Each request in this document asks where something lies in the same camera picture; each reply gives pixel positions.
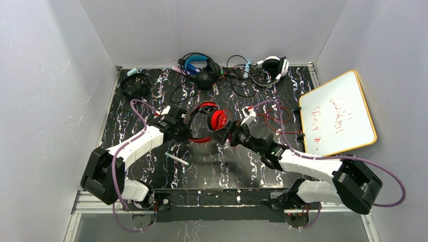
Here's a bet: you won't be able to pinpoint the red headphones with cable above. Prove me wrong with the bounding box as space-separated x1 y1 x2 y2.
187 101 303 144

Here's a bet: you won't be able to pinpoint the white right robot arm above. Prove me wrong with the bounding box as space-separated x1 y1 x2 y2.
211 108 383 214

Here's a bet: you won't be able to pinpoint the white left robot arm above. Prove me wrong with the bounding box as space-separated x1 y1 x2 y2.
80 105 191 205

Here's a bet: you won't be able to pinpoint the blue black headphones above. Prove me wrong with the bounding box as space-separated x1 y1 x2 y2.
178 52 222 90

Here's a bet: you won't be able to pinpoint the white headphones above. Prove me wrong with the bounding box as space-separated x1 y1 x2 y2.
249 55 289 88

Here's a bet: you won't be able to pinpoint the white green marker pen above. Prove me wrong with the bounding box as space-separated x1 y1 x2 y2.
165 152 189 166

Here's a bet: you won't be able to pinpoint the pink marker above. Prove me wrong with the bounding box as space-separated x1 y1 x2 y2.
171 66 188 75

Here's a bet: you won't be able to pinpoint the light blue marker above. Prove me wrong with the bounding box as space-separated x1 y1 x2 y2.
242 62 251 79

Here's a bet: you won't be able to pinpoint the mint eraser block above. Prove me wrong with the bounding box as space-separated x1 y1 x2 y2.
127 68 138 77

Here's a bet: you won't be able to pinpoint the yellow framed whiteboard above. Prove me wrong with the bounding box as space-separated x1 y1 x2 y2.
299 70 378 156

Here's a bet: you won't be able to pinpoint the black cable on table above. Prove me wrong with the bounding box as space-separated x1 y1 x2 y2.
226 54 261 99

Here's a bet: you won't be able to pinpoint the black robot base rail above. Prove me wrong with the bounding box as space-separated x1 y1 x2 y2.
154 188 302 222

